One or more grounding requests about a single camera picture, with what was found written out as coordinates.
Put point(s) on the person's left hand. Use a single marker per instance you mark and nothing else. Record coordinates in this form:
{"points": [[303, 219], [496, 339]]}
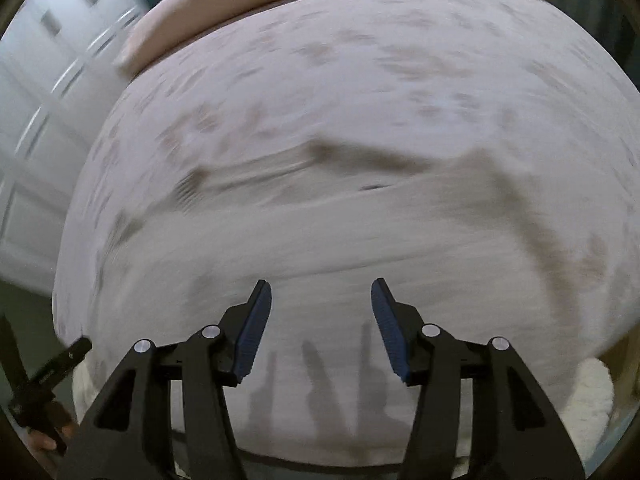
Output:
{"points": [[44, 442]]}

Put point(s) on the white panelled wardrobe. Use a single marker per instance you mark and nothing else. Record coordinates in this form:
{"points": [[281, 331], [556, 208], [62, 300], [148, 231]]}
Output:
{"points": [[30, 160]]}

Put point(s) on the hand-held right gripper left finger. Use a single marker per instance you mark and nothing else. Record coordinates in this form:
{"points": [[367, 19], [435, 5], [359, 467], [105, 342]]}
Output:
{"points": [[252, 330]]}

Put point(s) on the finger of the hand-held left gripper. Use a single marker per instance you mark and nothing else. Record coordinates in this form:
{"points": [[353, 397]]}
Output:
{"points": [[60, 367]]}

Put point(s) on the bed with floral sheet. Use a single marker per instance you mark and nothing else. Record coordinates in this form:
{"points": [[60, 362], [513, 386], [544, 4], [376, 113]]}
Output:
{"points": [[350, 60]]}

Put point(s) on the cream fluffy fleece cloth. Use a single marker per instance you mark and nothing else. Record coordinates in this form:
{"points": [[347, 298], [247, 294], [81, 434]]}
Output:
{"points": [[592, 400]]}

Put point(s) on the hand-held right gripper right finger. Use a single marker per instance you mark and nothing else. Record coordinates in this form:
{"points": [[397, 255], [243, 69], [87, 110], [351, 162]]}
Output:
{"points": [[390, 330]]}

